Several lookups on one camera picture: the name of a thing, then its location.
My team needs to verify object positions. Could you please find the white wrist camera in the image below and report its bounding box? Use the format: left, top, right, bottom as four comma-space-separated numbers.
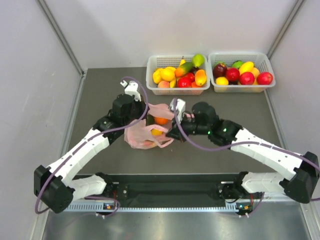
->
169, 98, 186, 119
120, 80, 142, 102

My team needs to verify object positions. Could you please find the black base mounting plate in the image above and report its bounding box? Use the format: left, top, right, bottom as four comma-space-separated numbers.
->
89, 174, 252, 206

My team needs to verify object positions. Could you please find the red apple middle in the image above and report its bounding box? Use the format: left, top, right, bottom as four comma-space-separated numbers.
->
225, 67, 240, 82

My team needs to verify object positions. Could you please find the yellow mango from bag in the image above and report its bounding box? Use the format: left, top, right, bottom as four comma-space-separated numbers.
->
151, 128, 163, 136

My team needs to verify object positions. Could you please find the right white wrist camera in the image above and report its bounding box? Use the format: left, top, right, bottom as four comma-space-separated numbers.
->
169, 98, 186, 119

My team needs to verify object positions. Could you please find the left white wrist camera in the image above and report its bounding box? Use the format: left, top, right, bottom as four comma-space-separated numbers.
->
120, 80, 142, 102

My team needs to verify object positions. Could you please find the right white plastic basket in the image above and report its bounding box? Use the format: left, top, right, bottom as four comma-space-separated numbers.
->
208, 52, 276, 93

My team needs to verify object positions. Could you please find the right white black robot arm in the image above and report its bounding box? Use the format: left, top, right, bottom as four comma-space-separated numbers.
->
166, 98, 320, 204

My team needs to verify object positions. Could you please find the green lime in bag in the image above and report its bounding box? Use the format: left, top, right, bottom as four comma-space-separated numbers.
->
145, 114, 155, 126

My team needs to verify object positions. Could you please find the yellow lemon far left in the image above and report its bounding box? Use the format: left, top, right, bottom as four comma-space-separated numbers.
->
152, 68, 162, 85

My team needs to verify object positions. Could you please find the yellow lemon right basket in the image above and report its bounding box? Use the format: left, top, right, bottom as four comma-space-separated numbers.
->
215, 76, 229, 86

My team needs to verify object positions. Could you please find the yellow lemon basket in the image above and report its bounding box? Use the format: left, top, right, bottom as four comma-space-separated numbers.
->
160, 68, 176, 82
215, 76, 229, 86

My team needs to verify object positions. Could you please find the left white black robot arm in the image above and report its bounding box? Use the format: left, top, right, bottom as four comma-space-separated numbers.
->
33, 94, 149, 214

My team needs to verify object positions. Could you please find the grey slotted cable duct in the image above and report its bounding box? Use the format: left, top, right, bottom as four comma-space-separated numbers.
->
64, 201, 253, 213

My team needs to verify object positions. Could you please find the green pear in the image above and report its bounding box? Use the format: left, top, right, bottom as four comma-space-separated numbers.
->
191, 53, 205, 68

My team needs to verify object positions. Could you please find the red apple far right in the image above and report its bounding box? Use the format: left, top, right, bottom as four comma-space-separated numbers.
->
256, 72, 274, 85

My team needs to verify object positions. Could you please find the green orange mango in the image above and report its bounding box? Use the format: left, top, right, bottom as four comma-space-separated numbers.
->
174, 62, 193, 78

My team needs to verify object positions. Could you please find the yellow lemon left basket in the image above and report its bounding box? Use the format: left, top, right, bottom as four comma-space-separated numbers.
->
160, 68, 176, 82

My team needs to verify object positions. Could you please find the orange yellow mango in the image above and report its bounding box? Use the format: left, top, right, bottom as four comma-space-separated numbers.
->
194, 69, 207, 87

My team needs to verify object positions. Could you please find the red apple front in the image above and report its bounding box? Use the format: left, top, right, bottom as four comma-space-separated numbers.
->
239, 72, 255, 85

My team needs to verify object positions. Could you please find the left white plastic basket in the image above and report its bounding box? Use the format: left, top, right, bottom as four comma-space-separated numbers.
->
146, 53, 213, 95

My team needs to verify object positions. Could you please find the pink plastic bag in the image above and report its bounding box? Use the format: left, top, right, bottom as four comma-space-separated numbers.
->
124, 103, 174, 150

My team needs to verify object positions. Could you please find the red apple left basket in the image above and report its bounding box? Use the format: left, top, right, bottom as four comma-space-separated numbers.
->
177, 76, 192, 88

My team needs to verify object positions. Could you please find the dark red apple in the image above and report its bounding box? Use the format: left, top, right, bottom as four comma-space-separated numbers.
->
212, 63, 228, 78

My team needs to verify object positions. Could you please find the orange fruit in bag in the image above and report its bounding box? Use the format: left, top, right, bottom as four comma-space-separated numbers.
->
154, 117, 169, 126

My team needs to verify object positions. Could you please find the white plastic basket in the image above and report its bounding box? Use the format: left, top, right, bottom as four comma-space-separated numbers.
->
146, 53, 213, 95
208, 52, 276, 93

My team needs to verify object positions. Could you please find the peach fruit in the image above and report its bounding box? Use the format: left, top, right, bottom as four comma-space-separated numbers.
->
157, 80, 170, 89

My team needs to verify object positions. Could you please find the yellow mango right basket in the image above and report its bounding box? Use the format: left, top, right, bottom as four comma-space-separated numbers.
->
238, 61, 255, 75

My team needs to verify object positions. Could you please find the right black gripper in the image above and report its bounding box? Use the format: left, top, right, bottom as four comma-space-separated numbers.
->
165, 111, 210, 144

